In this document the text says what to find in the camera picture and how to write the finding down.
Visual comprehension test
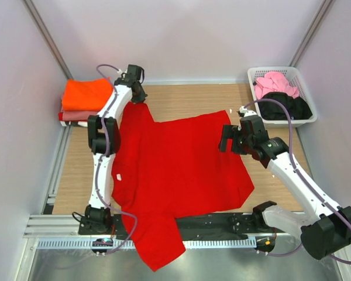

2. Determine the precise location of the slotted white cable duct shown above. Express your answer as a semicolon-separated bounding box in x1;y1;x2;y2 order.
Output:
36;237;257;250

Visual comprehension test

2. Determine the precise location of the aluminium rail frame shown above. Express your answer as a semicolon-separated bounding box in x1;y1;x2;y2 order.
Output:
23;127;92;238

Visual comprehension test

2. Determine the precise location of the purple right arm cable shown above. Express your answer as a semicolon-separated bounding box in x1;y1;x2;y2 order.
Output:
241;98;351;266

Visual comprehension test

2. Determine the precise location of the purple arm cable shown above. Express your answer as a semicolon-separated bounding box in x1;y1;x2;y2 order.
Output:
241;98;351;266
73;64;139;269

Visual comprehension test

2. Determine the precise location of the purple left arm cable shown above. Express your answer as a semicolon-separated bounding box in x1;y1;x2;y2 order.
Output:
73;64;139;269

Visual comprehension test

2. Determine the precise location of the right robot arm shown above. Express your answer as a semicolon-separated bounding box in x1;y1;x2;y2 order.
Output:
219;114;351;260

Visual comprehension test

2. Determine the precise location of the white plastic laundry basket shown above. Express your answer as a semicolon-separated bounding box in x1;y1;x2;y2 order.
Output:
247;66;317;128

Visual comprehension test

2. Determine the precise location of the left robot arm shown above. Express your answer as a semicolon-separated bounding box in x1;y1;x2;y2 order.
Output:
78;64;147;235

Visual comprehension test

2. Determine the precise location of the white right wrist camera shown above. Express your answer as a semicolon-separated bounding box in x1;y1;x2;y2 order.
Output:
237;106;257;118

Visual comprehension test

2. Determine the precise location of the black t shirt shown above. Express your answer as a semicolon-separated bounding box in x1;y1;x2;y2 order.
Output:
258;92;312;121

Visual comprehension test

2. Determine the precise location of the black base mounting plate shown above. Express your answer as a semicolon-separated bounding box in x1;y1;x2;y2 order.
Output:
78;211;288;241

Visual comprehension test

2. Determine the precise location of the folded orange t shirt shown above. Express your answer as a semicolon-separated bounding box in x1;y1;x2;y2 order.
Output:
61;78;113;111

